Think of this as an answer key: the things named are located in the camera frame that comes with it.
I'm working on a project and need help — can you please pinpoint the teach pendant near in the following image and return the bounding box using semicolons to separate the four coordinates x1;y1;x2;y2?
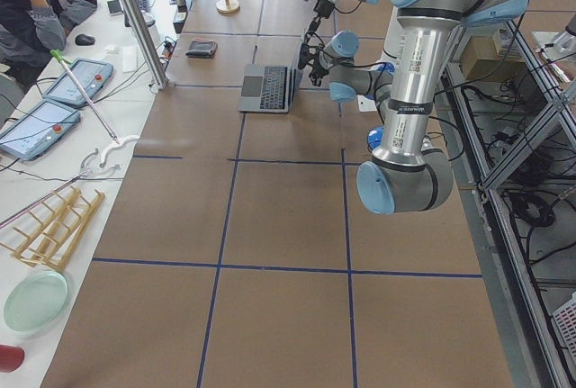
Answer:
1;99;80;161

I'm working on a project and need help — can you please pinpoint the aluminium frame post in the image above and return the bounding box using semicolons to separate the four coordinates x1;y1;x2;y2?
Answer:
121;0;168;90

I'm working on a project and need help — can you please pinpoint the teach pendant far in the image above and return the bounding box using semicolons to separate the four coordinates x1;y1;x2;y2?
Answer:
43;58;114;109

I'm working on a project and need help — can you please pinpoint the wooden dish rack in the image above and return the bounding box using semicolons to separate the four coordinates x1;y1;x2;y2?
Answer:
1;186;105;273

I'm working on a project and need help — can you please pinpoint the seated person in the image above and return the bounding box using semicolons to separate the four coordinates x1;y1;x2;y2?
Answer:
1;0;97;86

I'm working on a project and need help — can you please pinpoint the teach pendant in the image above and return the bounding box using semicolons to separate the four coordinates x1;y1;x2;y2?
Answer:
43;58;114;109
1;99;80;161

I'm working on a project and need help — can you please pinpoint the black computer mouse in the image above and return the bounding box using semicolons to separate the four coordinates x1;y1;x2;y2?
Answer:
75;34;95;46

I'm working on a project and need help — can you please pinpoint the white plastic basket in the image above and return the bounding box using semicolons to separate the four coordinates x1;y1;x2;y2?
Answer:
552;293;576;359

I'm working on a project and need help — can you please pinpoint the grey pink folded cloth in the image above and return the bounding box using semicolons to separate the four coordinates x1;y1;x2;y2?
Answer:
185;39;218;59

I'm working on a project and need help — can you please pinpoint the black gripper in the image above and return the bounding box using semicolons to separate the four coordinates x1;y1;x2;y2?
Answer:
307;0;334;40
297;43;329;86

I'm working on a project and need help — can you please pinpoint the wooden mug tree stand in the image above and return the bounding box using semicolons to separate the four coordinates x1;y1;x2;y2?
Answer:
216;0;240;15

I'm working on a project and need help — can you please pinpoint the red cylinder cup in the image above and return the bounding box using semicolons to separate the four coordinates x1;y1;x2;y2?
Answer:
0;344;25;373

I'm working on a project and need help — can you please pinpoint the reacher grabber stick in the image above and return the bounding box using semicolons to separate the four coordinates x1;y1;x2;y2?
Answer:
1;50;140;228

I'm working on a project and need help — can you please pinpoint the green glass plate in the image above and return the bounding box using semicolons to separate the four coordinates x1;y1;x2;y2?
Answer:
4;271;68;333

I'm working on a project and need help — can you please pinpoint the grey laptop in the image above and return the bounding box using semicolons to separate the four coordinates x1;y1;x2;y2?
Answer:
238;41;303;113

